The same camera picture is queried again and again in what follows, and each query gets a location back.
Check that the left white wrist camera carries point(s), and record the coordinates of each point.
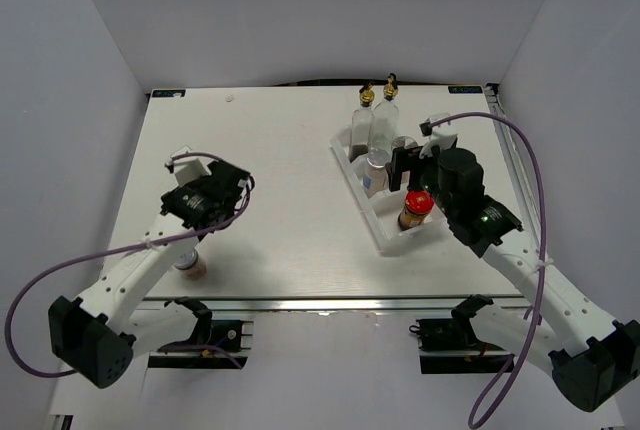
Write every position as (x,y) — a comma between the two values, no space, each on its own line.
(184,167)

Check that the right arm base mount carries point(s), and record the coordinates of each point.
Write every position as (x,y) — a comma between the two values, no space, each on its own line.
(449,346)

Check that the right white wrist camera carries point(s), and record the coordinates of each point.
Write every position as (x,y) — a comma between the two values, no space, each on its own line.
(439,133)

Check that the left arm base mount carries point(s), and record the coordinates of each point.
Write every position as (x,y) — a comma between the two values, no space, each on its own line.
(214,344)

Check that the small jar labelled lid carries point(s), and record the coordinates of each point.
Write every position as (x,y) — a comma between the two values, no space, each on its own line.
(191,266)

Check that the clear glass cruet bottle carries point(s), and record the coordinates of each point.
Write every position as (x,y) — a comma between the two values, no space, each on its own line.
(385,117)

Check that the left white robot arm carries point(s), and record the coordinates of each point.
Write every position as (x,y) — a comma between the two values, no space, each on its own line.
(98,334)

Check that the glass cruet dark powder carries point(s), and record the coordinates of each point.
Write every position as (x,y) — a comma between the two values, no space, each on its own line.
(361,122)

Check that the white plastic organizer tray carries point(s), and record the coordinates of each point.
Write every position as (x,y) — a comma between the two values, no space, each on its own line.
(381,211)

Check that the silver lid white canister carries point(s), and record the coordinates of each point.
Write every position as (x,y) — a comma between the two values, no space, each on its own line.
(403,142)

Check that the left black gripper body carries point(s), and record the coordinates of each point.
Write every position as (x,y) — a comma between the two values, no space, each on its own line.
(229,210)

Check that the red lid sauce jar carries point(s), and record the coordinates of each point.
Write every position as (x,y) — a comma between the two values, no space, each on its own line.
(417,206)

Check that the silver shaker blue label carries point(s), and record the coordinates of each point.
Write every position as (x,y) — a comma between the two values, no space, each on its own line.
(375,174)

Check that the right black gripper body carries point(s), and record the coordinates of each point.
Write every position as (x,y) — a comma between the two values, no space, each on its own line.
(446,199)

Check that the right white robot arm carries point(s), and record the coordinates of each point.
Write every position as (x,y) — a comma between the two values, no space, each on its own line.
(589,354)

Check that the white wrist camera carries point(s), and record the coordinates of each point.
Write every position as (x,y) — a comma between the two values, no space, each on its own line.
(439,133)
(184,167)

